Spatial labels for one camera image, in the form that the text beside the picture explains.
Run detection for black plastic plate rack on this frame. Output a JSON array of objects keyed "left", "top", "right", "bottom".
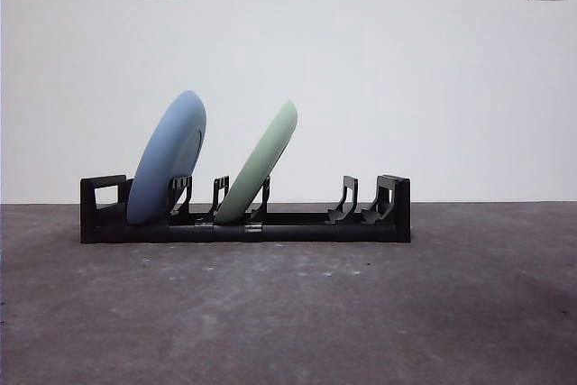
[{"left": 79, "top": 173, "right": 412, "bottom": 245}]

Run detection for blue round plate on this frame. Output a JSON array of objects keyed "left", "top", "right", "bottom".
[{"left": 125, "top": 90, "right": 208, "bottom": 226}]

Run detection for green round plate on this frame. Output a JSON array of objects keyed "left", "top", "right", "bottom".
[{"left": 213, "top": 99, "right": 299, "bottom": 225}]

